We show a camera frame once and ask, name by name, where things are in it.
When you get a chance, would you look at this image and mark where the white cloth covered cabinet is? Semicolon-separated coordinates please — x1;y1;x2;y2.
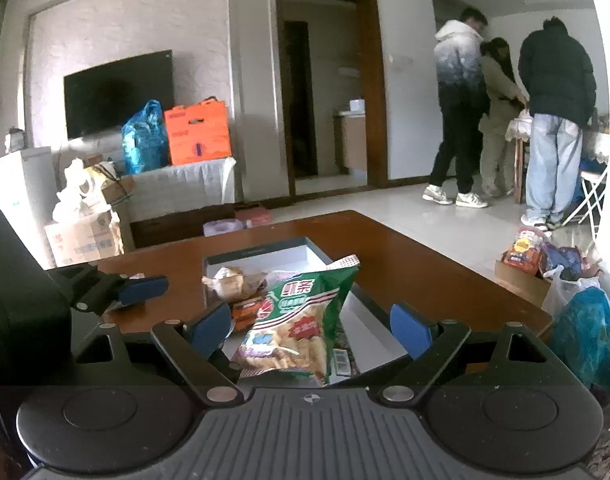
127;157;237;222

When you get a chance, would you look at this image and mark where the white chest freezer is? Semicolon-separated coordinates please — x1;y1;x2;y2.
0;148;56;269

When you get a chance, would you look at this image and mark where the green chips bag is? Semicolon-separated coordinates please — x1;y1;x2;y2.
232;255;360;386

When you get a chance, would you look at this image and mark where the small box with tape rolls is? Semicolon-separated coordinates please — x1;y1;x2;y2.
52;158;136;223

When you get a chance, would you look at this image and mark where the person in white hoodie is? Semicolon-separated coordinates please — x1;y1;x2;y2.
422;6;490;209

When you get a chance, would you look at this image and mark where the orange cardboard box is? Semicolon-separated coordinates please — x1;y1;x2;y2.
165;96;232;166

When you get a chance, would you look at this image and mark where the person in beige coat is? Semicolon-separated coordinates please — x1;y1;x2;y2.
479;37;528;198

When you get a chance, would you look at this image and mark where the yellow nut snack bag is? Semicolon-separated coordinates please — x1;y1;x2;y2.
202;266;266;304

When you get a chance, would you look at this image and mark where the black tube snack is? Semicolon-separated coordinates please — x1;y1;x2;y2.
331;321;359;378

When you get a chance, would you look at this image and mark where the red snack packet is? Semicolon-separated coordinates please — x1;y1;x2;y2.
231;297;264;333

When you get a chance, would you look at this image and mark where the grey shallow box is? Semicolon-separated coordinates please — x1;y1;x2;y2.
203;237;407;387

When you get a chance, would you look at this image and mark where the purple detergent bottle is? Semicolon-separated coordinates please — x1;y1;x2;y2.
203;218;245;237

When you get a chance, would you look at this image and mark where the black wall television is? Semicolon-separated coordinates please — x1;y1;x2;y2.
63;50;175;139

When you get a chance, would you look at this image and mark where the box of snacks on floor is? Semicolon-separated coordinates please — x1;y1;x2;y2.
494;228;601;316

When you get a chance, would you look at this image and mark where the person in blue jeans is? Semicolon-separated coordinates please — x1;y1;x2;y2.
519;16;596;232

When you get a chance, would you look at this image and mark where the blue plastic bag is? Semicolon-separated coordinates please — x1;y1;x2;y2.
122;100;171;174

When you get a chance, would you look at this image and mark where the brown cardboard box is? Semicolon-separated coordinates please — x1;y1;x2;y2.
44;209;124;266

